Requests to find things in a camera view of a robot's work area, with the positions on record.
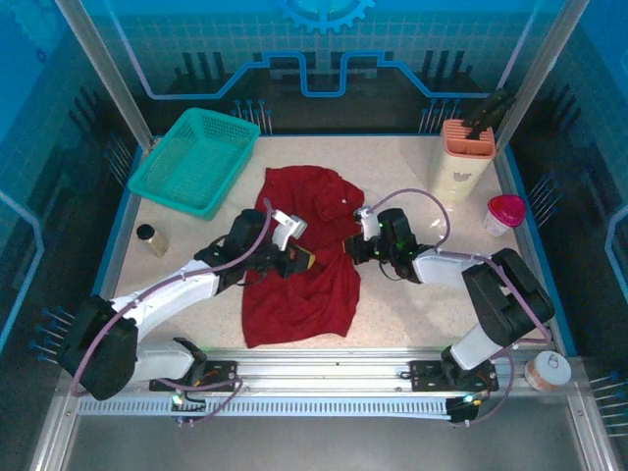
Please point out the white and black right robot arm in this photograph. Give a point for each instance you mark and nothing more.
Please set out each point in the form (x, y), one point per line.
(441, 267)

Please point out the copper tape roll white top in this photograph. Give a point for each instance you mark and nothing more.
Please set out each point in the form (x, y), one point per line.
(547, 370)

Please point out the cream knife block orange top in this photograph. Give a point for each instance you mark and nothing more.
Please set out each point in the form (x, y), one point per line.
(456, 172)

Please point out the small jar black lid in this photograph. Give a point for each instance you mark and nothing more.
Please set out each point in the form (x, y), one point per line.
(154, 243)

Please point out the aluminium frame post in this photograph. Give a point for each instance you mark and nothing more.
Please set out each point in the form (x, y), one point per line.
(544, 68)
(98, 64)

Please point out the teal plastic basket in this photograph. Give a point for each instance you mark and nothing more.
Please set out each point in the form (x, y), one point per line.
(196, 162)

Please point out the red t-shirt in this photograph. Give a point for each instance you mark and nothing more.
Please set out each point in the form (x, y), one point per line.
(294, 304)

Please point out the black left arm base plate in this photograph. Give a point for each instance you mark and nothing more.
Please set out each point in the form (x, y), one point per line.
(223, 375)

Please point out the clear cup pink lid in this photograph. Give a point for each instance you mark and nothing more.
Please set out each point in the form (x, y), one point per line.
(503, 211)

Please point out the small black controller board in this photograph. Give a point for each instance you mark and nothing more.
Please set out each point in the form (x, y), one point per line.
(189, 406)
(463, 409)

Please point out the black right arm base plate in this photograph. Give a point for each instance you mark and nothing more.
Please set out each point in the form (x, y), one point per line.
(424, 375)

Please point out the aluminium mounting rail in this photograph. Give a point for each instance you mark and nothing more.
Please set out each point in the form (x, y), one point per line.
(319, 368)

